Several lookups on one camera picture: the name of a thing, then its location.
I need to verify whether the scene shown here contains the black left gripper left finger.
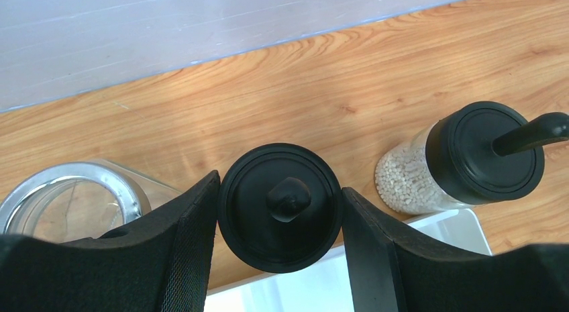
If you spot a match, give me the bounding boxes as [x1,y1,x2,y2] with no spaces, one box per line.
[1,170,220,311]

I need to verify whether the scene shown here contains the clear glass jar far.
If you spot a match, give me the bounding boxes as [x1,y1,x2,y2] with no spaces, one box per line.
[1,159,181,243]

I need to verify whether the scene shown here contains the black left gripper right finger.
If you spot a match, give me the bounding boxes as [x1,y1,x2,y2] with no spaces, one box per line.
[342,187,568,311]

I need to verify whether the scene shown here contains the white divided tray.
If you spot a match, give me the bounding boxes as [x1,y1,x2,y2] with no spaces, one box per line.
[204,209,492,311]

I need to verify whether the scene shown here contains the black-lid shaker jar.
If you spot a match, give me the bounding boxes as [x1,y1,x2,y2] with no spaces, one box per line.
[375,101,568,215]
[217,143,343,274]

